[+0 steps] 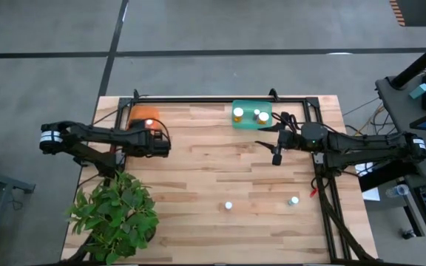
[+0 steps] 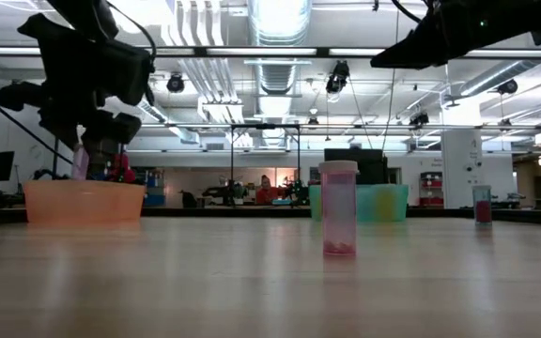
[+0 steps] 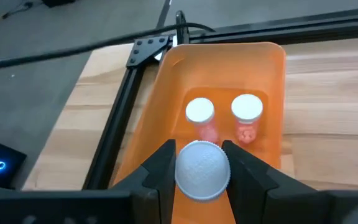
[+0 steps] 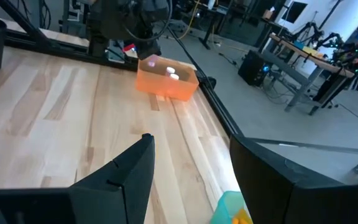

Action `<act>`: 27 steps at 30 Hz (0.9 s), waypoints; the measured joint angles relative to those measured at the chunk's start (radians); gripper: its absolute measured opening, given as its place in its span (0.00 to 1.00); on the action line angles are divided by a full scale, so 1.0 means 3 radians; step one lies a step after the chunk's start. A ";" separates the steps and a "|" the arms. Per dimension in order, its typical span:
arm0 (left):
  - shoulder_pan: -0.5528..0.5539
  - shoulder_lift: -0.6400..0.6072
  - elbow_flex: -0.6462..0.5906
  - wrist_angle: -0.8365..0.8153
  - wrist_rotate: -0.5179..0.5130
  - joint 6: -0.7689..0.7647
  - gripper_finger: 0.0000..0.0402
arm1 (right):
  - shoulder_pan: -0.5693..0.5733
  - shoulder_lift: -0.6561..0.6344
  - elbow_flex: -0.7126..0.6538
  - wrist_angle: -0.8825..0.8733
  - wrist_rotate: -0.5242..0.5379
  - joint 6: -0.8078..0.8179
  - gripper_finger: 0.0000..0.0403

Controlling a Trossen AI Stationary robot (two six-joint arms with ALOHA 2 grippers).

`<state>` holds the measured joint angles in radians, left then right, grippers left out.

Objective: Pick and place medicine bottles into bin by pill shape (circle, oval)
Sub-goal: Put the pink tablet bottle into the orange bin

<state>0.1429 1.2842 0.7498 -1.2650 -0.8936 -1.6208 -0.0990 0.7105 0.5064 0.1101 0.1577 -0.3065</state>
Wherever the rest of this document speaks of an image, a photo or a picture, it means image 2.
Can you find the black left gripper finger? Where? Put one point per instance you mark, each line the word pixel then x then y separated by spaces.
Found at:
pixel 99 159
pixel 68 129

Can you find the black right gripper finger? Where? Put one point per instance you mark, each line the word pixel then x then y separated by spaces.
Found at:
pixel 421 49

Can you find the pink pill bottle white cap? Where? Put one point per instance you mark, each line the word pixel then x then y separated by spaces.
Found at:
pixel 338 211
pixel 80 164

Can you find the clear bottle with red pills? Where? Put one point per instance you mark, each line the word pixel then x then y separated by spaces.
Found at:
pixel 482 209

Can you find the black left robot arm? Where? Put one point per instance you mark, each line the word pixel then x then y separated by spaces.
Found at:
pixel 111 70

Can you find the translucent orange plastic bin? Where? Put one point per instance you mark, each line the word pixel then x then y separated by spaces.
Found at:
pixel 59 202

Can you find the translucent teal plastic bin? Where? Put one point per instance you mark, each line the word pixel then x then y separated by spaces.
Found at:
pixel 364 202

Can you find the person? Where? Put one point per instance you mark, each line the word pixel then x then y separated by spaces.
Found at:
pixel 268 193
pixel 122 169

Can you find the thin black diagonal strut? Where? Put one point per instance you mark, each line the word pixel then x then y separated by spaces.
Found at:
pixel 17 121

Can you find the black ceiling spotlight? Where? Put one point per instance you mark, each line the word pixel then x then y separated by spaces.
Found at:
pixel 506 87
pixel 419 118
pixel 175 84
pixel 337 75

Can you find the stacked blue boxes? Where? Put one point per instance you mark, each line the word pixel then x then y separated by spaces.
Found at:
pixel 155 197

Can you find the white square pillar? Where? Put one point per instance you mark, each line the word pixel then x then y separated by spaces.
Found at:
pixel 460 150

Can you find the large black monitor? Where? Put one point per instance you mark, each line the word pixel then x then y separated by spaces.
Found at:
pixel 369 164

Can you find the red storage shelf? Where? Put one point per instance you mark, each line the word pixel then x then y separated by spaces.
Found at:
pixel 431 188

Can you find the silver ventilation duct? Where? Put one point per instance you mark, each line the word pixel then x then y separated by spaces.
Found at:
pixel 280 75

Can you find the black portal frame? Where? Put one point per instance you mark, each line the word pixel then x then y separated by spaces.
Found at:
pixel 266 126

